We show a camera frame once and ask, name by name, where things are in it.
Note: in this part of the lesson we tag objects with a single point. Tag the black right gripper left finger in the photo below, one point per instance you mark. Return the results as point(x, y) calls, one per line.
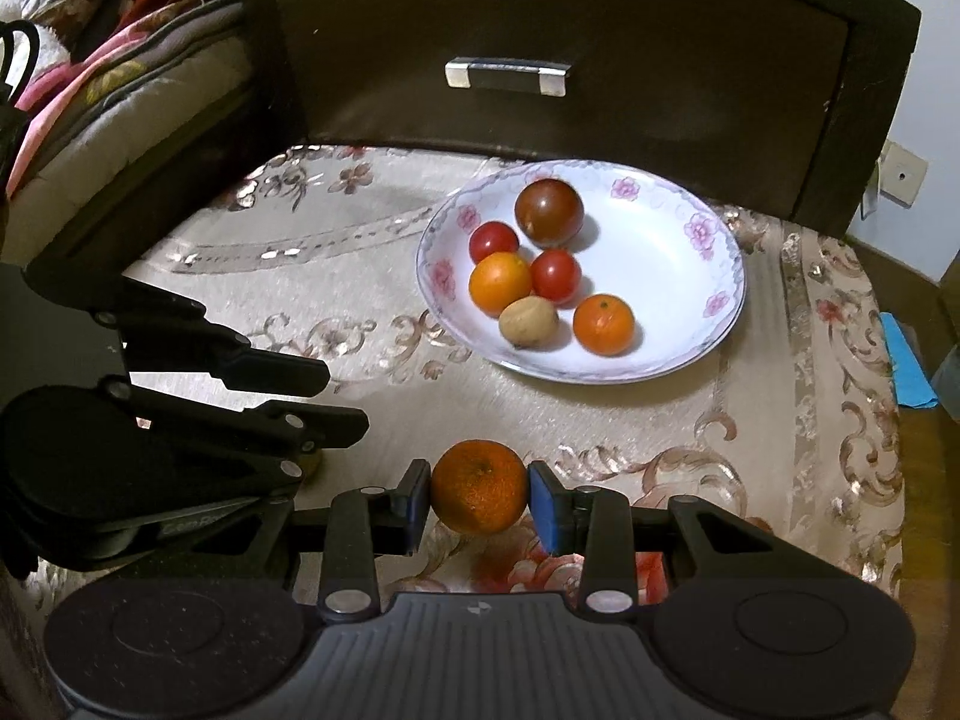
point(361, 525)

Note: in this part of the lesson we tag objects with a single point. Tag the red cherry tomato with stem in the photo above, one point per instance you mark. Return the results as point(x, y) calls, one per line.
point(492, 237)

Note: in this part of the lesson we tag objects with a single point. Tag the large orange tangerine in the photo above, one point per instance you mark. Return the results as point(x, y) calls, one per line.
point(479, 488)

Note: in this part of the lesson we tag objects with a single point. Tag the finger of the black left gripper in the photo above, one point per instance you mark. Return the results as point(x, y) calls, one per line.
point(162, 331)
point(160, 448)

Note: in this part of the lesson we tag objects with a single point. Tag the blue cloth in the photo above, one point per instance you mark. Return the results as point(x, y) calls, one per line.
point(912, 387)

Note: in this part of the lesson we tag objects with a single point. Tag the white wall socket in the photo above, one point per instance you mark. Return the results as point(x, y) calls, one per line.
point(901, 174)

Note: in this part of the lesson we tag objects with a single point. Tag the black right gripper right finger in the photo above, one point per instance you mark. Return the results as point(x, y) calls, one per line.
point(595, 523)

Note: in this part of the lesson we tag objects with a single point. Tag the white floral ceramic bowl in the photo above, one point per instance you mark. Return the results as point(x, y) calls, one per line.
point(581, 269)

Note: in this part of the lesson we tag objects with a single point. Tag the dark wooden nightstand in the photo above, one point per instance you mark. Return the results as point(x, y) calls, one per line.
point(782, 106)

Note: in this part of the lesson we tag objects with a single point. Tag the orange tomato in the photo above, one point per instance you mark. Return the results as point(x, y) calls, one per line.
point(499, 280)

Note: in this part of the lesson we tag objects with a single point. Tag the tan longan fruit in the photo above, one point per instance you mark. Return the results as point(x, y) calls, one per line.
point(528, 322)

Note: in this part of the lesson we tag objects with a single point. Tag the silver black drawer handle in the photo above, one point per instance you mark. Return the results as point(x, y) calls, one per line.
point(515, 75)

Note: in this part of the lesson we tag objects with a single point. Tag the small orange tangerine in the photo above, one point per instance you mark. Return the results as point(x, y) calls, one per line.
point(604, 325)

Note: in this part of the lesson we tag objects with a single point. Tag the large dark brown tomato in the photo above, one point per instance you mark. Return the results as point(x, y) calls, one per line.
point(549, 212)

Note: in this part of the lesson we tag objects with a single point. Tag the pink floral blanket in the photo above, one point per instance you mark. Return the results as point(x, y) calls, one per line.
point(73, 89)

